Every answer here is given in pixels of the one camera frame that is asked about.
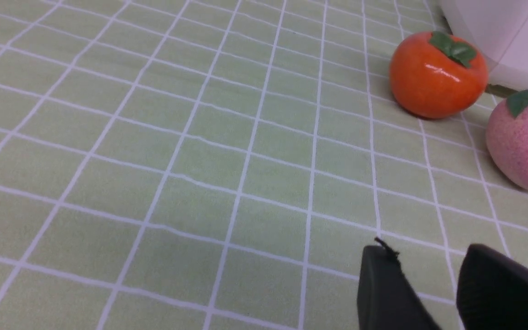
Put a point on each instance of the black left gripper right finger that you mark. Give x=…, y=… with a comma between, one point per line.
x=492, y=291

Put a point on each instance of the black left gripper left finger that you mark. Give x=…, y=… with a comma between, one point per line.
x=385, y=298

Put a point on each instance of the pink peach toy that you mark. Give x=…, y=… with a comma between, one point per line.
x=506, y=137

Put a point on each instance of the orange persimmon toy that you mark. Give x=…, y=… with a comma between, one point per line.
x=435, y=75

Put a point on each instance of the white toaster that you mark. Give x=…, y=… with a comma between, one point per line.
x=499, y=30

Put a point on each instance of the green checkered tablecloth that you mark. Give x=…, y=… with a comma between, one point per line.
x=221, y=164

